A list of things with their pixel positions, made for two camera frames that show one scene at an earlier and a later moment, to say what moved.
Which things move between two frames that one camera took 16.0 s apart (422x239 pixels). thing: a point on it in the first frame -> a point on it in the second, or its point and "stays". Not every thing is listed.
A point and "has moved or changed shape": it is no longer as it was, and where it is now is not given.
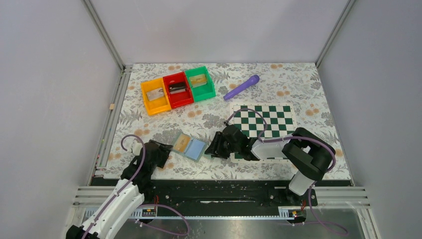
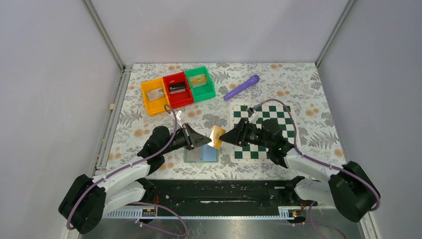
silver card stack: x=155 y=94 stays
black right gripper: x=217 y=144 -> x=238 y=135
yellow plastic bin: x=156 y=96 stays
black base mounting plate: x=218 y=194 stays
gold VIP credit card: x=181 y=143 has moved or changed shape
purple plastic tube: x=248 y=84 stays
